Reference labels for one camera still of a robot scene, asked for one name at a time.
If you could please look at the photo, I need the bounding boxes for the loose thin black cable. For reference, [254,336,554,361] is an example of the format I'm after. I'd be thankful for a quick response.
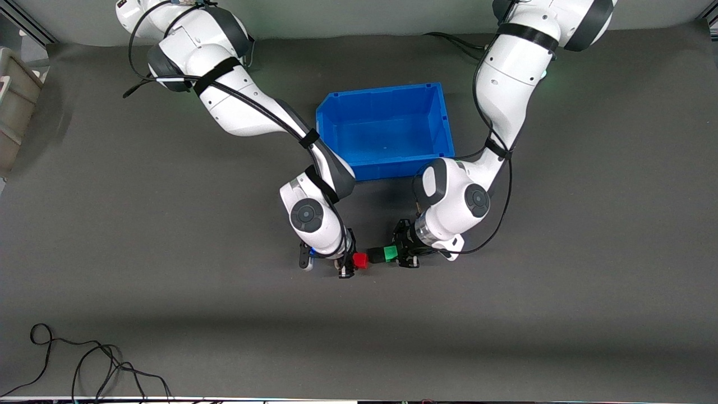
[0,323,121,398]
[71,345,172,403]

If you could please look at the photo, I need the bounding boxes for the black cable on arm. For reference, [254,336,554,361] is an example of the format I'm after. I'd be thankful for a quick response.
[446,34,514,256]
[122,0,351,261]

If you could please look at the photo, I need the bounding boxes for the black left arm base cables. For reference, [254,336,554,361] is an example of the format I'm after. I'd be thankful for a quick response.
[424,32,490,60]

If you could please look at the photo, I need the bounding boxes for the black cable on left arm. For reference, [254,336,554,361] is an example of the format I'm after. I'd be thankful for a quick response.
[446,34,514,256]

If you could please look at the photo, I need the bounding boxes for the dark grey table mat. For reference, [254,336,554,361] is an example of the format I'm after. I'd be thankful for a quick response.
[0,20,718,402]

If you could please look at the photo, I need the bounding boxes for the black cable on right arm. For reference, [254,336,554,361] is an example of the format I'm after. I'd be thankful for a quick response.
[122,0,351,261]

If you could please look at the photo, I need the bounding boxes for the blue plastic storage bin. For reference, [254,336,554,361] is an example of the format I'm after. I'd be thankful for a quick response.
[315,82,455,182]

